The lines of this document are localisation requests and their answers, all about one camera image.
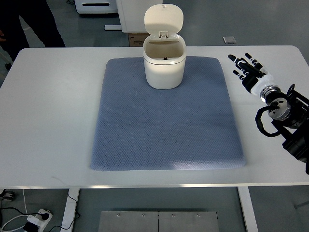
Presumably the caster wheel bottom left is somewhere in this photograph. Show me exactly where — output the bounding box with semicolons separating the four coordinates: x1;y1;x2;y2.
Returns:
0;189;15;202

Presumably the white power strip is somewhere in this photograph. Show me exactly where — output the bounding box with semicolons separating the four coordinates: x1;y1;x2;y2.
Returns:
27;209;53;232

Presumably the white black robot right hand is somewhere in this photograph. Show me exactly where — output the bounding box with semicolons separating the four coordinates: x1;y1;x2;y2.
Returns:
228;53;278;99

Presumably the grey floor plate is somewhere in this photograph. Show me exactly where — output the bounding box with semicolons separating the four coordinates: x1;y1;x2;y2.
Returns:
223;36;237;44

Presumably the black cable on floor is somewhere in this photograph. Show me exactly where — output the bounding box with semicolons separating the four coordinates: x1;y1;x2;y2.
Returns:
0;188;80;232

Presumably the white cabinet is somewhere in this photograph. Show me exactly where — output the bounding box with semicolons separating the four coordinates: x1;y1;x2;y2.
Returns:
104;0;163;34

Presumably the white table leg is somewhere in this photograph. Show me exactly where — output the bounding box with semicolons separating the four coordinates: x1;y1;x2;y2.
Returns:
238;187;258;232
60;188;80;232

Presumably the cardboard box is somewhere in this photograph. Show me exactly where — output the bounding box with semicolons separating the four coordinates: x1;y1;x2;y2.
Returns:
128;33;150;47

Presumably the person in dark trousers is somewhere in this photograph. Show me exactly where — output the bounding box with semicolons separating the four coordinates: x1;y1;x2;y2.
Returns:
0;0;65;61

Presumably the white appliance with slot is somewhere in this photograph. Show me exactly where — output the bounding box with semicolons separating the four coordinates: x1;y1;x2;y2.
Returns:
74;0;118;14

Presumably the white table leg right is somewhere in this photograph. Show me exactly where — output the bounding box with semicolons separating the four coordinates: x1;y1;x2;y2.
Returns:
238;187;258;232

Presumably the white trash can with lid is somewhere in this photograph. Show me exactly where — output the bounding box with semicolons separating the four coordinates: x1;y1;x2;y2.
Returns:
143;4;186;89

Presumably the blue textured mat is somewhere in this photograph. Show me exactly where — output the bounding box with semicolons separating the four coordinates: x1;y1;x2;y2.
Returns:
91;57;246;171

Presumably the white table leg left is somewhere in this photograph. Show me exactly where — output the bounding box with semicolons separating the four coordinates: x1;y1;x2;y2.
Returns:
60;188;80;232

